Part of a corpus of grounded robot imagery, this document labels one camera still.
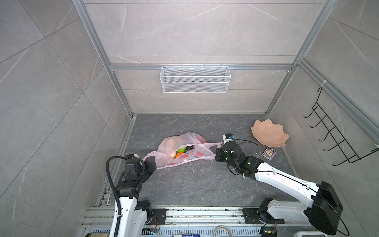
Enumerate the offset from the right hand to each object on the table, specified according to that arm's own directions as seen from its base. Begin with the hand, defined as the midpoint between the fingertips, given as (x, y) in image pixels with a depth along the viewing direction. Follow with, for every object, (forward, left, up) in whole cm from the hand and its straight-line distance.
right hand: (215, 148), depth 81 cm
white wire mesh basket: (+47, +10, +14) cm, 51 cm away
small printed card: (+4, -38, -15) cm, 41 cm away
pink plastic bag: (+3, +18, -3) cm, 19 cm away
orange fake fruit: (+2, +21, -9) cm, 23 cm away
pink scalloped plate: (+22, -45, -16) cm, 52 cm away
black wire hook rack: (-9, -54, +15) cm, 57 cm away
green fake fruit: (+7, +20, -12) cm, 24 cm away
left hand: (-6, +34, -1) cm, 35 cm away
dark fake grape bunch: (+10, +14, -14) cm, 22 cm away
